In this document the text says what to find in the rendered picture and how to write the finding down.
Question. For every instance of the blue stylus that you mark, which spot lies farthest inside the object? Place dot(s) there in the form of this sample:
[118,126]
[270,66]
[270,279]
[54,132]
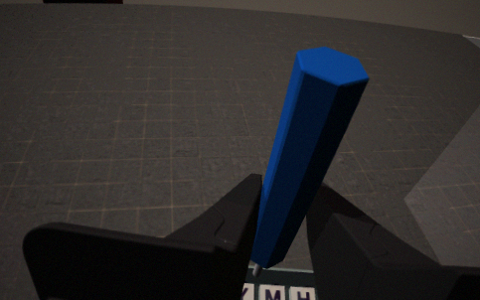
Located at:
[324,90]

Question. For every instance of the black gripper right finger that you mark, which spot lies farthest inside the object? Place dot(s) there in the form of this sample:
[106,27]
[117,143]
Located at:
[354,258]

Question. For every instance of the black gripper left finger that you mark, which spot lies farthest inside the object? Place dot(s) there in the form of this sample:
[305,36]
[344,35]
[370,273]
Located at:
[206,259]

